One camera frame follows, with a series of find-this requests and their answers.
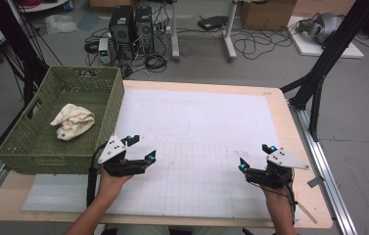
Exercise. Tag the white round table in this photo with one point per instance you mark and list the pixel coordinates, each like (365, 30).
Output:
(46, 6)

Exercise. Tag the black flat device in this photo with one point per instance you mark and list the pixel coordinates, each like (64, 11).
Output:
(213, 22)

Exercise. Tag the green woven basket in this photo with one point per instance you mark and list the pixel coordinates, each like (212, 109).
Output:
(35, 150)

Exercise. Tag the black metal stand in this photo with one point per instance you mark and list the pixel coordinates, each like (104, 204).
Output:
(15, 42)
(329, 55)

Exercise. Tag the white grid mat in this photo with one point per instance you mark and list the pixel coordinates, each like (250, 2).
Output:
(192, 130)

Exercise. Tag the person's right hand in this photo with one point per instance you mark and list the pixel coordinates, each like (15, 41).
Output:
(278, 197)

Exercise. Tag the person's left hand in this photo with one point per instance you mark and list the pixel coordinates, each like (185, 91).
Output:
(110, 186)

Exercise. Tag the slim black computer tower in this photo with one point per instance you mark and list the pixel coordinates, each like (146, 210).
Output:
(144, 29)

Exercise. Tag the white desk leg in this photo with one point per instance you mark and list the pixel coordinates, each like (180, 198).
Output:
(175, 32)
(229, 36)

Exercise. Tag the white power supply unit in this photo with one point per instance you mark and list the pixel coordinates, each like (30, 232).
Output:
(104, 50)

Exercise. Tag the clear plastic bag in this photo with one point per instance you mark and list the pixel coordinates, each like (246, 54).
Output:
(60, 23)

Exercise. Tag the grey tape piece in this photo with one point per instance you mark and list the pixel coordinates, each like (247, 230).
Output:
(315, 181)

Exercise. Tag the large black computer tower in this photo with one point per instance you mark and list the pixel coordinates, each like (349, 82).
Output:
(121, 31)

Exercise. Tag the brown cardboard box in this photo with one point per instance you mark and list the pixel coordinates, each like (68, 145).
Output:
(267, 14)

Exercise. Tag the grey rounded device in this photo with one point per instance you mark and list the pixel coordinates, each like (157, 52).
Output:
(322, 26)

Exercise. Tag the cream printed cloth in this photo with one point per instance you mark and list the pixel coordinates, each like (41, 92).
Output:
(74, 122)

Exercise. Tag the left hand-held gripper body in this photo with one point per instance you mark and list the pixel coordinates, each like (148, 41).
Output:
(120, 165)

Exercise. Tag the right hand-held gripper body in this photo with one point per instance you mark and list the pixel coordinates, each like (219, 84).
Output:
(270, 177)

